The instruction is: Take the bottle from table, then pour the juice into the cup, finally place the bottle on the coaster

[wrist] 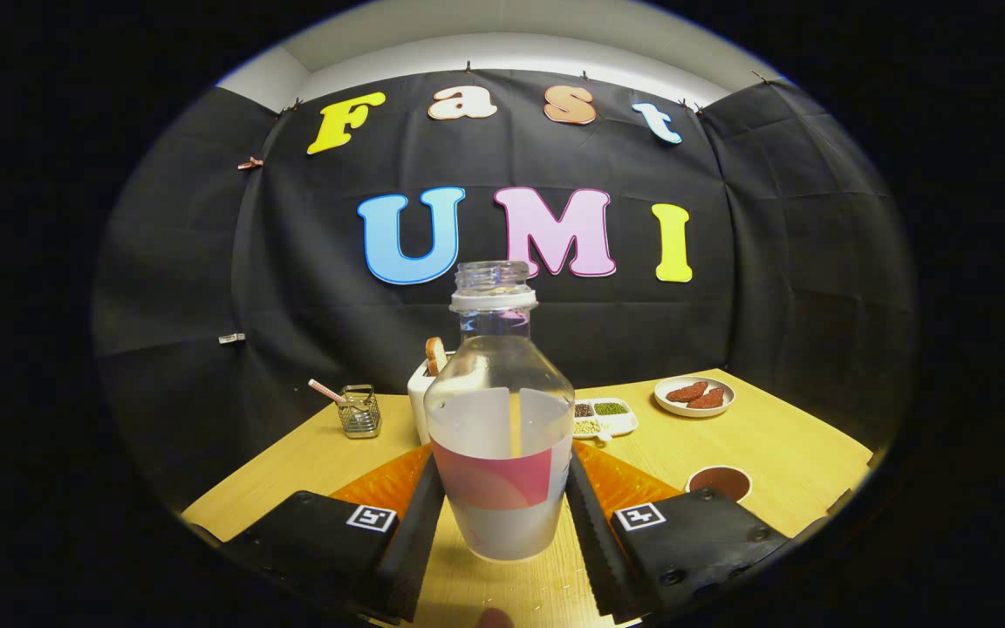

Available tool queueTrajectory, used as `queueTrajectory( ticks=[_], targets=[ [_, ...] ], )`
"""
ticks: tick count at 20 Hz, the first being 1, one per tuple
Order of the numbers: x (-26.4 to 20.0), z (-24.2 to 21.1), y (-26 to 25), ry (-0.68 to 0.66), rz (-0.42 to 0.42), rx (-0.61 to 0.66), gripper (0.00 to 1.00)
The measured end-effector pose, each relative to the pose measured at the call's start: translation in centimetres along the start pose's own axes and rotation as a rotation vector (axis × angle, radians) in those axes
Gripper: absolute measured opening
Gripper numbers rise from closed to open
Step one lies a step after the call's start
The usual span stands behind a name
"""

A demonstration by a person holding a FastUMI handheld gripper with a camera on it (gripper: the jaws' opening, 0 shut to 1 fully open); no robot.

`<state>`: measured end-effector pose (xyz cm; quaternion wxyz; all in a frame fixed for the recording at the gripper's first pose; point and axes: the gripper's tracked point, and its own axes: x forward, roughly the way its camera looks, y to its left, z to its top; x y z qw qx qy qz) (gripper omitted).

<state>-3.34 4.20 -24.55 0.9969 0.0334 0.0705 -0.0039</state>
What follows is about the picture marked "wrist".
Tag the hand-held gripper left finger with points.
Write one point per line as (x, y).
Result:
(415, 541)

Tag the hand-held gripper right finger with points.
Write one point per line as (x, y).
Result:
(590, 541)

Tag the clear juice bottle pink label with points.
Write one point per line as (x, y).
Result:
(502, 436)

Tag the white divided bean dish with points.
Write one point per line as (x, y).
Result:
(614, 419)

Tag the wooden table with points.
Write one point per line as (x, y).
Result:
(311, 462)

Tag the white toaster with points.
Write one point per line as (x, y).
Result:
(418, 401)

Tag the white round plate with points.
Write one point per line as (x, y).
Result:
(694, 410)

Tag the pink striped straw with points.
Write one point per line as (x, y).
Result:
(326, 391)

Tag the toast slice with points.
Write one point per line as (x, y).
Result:
(435, 353)

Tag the white clip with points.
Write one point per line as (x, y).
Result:
(231, 337)

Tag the black backdrop cloth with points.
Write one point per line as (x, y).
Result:
(502, 157)

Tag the copper clip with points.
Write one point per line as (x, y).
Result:
(249, 163)

